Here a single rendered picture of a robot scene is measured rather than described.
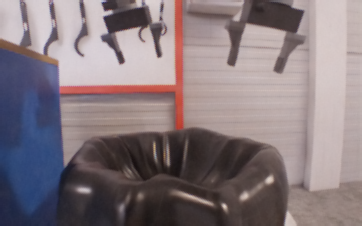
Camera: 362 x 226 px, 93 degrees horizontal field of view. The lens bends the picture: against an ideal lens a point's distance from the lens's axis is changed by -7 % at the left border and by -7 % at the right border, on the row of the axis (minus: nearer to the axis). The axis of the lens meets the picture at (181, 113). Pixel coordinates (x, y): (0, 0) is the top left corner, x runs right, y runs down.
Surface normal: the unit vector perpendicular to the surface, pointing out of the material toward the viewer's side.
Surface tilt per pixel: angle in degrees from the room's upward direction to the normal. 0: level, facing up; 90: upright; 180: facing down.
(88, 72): 90
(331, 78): 90
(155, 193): 48
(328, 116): 90
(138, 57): 90
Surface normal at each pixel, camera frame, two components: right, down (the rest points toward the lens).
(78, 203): -0.16, -0.07
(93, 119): 0.11, 0.07
